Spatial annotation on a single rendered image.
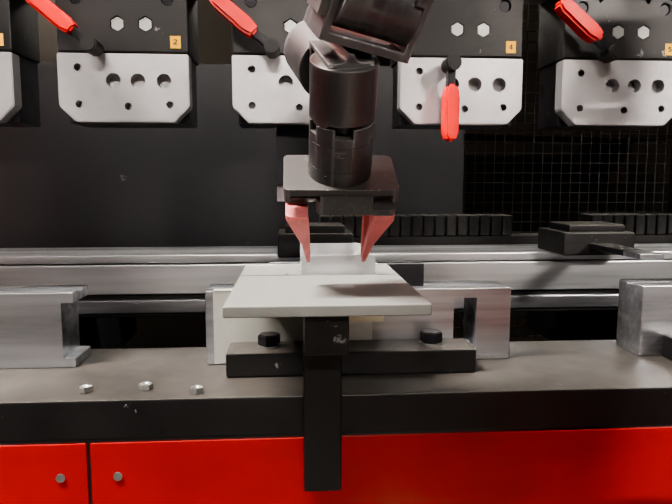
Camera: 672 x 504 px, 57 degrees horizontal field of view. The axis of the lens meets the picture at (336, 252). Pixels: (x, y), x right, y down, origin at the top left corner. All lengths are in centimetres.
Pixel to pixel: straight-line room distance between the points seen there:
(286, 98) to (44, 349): 43
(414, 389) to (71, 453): 38
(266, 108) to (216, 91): 57
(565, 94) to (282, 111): 35
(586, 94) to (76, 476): 73
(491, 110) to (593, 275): 46
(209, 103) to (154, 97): 55
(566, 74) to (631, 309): 33
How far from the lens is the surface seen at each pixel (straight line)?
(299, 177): 56
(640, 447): 82
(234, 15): 75
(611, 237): 111
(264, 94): 76
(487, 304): 83
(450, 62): 75
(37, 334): 86
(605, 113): 85
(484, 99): 80
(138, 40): 80
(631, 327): 94
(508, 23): 83
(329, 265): 71
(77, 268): 109
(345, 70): 51
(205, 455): 72
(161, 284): 106
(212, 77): 133
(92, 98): 80
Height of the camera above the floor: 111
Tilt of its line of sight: 7 degrees down
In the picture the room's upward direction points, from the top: straight up
